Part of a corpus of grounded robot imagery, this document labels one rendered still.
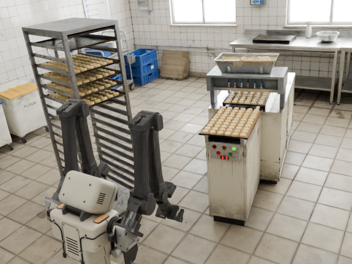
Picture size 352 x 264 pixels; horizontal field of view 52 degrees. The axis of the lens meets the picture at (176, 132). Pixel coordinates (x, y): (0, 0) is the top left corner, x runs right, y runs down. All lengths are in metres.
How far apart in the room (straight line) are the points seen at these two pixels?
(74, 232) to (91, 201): 0.16
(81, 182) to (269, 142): 2.37
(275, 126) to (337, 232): 1.06
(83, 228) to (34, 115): 4.18
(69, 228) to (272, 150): 2.45
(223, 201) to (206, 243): 0.38
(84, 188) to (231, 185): 1.76
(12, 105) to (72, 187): 3.89
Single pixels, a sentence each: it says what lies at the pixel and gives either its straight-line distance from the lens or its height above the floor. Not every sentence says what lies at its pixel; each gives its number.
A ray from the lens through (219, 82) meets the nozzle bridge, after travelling 3.59.
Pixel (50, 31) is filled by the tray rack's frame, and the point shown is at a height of 1.81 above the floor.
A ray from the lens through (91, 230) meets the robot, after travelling 1.56.
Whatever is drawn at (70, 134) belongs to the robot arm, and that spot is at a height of 1.49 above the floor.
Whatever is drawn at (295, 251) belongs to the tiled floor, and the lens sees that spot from 3.21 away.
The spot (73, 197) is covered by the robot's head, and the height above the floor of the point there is 1.32.
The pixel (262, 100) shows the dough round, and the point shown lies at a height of 0.92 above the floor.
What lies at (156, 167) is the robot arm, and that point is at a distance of 1.61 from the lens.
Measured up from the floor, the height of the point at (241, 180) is 0.50.
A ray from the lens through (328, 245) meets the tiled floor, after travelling 3.31.
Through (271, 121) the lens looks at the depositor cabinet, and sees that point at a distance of 3.53.
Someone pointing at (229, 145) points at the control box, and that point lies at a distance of 2.89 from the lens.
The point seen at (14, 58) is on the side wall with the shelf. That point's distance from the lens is 6.20.
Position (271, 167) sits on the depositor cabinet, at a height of 0.24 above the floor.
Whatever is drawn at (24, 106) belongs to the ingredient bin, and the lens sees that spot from 5.53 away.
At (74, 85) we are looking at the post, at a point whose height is 1.43.
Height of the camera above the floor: 2.18
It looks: 25 degrees down
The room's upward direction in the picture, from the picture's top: 6 degrees counter-clockwise
